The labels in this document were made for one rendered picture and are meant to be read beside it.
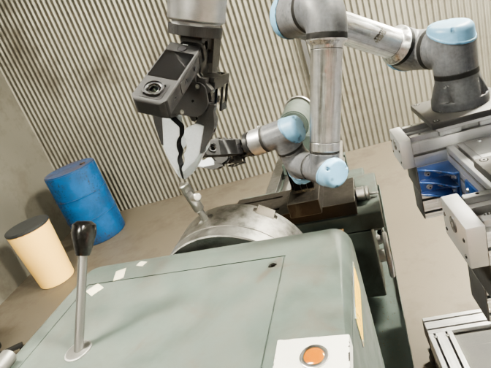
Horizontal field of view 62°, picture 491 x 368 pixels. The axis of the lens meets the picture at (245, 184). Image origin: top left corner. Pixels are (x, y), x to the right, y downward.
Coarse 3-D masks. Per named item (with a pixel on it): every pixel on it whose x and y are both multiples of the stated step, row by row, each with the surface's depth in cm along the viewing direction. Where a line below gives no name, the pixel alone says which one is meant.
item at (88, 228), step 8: (72, 224) 53; (80, 224) 53; (88, 224) 53; (72, 232) 53; (80, 232) 52; (88, 232) 53; (72, 240) 53; (80, 240) 52; (88, 240) 53; (80, 248) 53; (88, 248) 53
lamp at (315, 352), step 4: (312, 348) 41; (316, 348) 41; (320, 348) 41; (308, 352) 40; (312, 352) 40; (316, 352) 40; (320, 352) 40; (304, 356) 40; (308, 356) 40; (312, 356) 40; (316, 356) 40; (320, 356) 40; (304, 360) 40; (308, 360) 40; (312, 360) 39; (316, 360) 39; (320, 360) 39
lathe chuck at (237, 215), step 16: (224, 208) 84; (240, 208) 83; (256, 208) 83; (192, 224) 86; (208, 224) 80; (224, 224) 78; (240, 224) 77; (256, 224) 78; (272, 224) 80; (288, 224) 83
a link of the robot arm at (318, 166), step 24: (312, 0) 92; (336, 0) 92; (312, 24) 92; (336, 24) 91; (312, 48) 95; (336, 48) 93; (312, 72) 97; (336, 72) 95; (312, 96) 98; (336, 96) 96; (312, 120) 99; (336, 120) 98; (312, 144) 101; (336, 144) 99; (312, 168) 102; (336, 168) 98
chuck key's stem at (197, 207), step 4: (184, 184) 80; (188, 184) 80; (180, 188) 80; (184, 188) 80; (188, 188) 80; (184, 192) 80; (192, 192) 80; (184, 196) 81; (188, 200) 81; (192, 204) 81; (196, 204) 81; (200, 204) 81; (192, 208) 82; (196, 208) 81; (200, 208) 81; (196, 212) 82; (200, 212) 82; (204, 212) 82; (200, 216) 82; (204, 216) 82; (204, 220) 82
